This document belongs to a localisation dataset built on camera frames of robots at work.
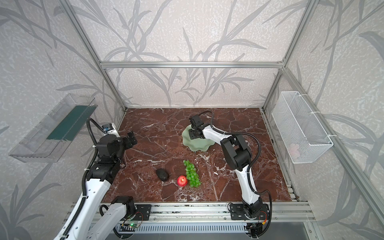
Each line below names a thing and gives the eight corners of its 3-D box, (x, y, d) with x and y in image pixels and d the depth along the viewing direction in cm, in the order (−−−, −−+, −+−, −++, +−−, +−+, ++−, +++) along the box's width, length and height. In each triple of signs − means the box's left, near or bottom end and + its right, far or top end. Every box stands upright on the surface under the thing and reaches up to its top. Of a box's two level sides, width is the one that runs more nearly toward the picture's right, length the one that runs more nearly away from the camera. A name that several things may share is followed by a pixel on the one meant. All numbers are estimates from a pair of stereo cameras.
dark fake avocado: (155, 176, 88) (153, 172, 84) (161, 169, 90) (159, 165, 86) (165, 183, 85) (163, 180, 81) (171, 176, 88) (169, 173, 84)
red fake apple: (177, 186, 83) (176, 184, 80) (178, 177, 87) (177, 175, 83) (186, 186, 83) (186, 184, 80) (187, 177, 87) (186, 175, 83)
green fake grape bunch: (191, 190, 82) (190, 187, 78) (182, 165, 91) (181, 161, 87) (201, 185, 84) (201, 182, 80) (191, 161, 93) (191, 157, 89)
